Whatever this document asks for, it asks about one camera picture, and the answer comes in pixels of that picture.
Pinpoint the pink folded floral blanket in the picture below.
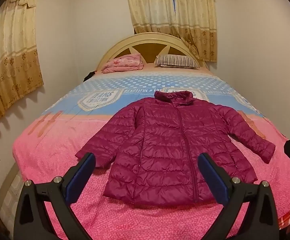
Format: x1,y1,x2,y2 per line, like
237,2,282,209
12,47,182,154
102,53,145,74

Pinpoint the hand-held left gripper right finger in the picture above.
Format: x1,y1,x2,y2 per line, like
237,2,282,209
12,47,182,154
197,152,280,240

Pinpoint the striped pillow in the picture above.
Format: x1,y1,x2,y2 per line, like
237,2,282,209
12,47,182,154
154,54,201,69

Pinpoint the cream wooden bed headboard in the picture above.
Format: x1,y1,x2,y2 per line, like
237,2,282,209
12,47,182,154
96,32,209,73

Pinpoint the bed with colourful cover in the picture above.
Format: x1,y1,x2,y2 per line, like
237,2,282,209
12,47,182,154
12,64,290,240

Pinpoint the black cloth item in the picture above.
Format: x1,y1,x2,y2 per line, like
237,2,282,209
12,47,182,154
83,71,96,82

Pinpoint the magenta quilted puffer jacket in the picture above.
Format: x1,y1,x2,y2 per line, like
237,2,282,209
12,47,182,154
75,91,276,208

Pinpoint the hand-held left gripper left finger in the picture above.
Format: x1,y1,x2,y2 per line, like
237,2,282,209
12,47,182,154
14,152,97,240

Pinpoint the beige floral curtain behind headboard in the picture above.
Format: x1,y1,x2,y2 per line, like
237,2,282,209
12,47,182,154
124,0,218,63

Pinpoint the wide beige floral curtain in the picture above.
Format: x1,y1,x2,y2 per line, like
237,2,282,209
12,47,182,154
0,0,44,133

